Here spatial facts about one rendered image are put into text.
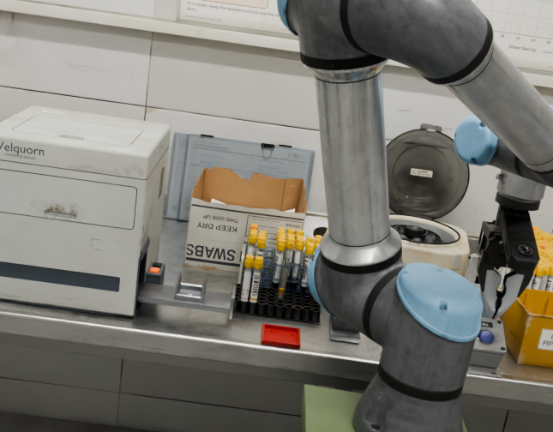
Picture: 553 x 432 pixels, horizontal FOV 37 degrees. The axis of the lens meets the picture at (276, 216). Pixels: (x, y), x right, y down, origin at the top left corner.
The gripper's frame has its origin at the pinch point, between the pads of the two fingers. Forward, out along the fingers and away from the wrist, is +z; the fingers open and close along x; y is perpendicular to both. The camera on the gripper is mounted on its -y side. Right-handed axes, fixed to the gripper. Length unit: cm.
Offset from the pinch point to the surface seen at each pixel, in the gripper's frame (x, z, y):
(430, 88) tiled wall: 6, -28, 68
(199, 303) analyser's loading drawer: 50, 8, 5
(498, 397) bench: -4.0, 15.4, 0.1
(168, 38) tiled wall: 69, -31, 67
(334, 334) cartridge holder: 25.3, 10.6, 5.8
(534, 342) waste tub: -10.3, 7.1, 6.8
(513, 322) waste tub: -7.7, 6.1, 12.4
